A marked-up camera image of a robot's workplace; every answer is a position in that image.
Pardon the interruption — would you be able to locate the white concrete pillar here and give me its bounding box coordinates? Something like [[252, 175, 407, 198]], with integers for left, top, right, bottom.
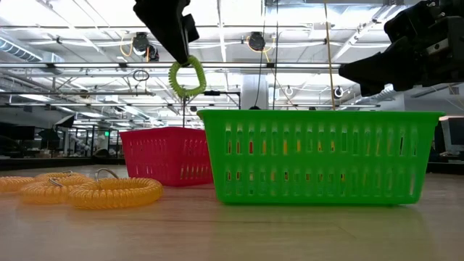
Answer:
[[241, 74, 269, 111]]

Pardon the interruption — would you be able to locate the black hanging cable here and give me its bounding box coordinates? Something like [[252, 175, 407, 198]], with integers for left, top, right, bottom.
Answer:
[[271, 0, 280, 111]]

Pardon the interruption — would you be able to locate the long black cable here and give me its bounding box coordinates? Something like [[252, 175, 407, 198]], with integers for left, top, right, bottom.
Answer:
[[252, 0, 268, 111]]

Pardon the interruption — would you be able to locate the black cable loop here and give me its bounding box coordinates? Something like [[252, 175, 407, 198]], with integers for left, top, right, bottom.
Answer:
[[132, 68, 150, 83]]

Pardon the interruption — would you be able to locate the silver ventilation duct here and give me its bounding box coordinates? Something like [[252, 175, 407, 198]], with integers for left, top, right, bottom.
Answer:
[[353, 83, 445, 106], [0, 36, 66, 65]]

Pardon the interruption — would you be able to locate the orange spring keychain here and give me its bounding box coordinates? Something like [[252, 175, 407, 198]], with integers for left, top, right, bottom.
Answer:
[[20, 176, 96, 205], [0, 176, 37, 194], [34, 170, 94, 183], [68, 167, 164, 210]]

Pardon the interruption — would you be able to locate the black metal frame stand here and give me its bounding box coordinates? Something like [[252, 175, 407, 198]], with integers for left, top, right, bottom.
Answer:
[[182, 90, 242, 128]]

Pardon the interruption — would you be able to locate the long black workbench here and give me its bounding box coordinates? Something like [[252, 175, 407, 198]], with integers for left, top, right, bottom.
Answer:
[[0, 155, 128, 172]]

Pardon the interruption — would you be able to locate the green spring keychain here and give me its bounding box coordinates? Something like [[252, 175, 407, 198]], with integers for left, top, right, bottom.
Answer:
[[167, 54, 207, 99]]

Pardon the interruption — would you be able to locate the black cable reel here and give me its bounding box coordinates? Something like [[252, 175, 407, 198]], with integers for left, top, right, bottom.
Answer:
[[130, 31, 160, 62], [248, 31, 267, 51]]

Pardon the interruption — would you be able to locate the computer monitor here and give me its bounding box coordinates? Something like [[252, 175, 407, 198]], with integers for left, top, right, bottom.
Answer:
[[438, 115, 464, 157]]

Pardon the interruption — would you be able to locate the red plastic basket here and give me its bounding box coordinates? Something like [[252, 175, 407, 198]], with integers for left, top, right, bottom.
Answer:
[[119, 126, 214, 188]]

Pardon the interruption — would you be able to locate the green plastic basket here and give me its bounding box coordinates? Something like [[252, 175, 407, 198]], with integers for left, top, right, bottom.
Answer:
[[197, 109, 445, 206]]

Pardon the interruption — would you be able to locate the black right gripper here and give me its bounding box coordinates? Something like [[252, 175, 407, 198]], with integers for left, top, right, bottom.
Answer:
[[339, 0, 464, 97]]

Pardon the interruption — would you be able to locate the yellow cable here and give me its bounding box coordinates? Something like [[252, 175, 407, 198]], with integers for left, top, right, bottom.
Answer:
[[323, 0, 337, 111]]

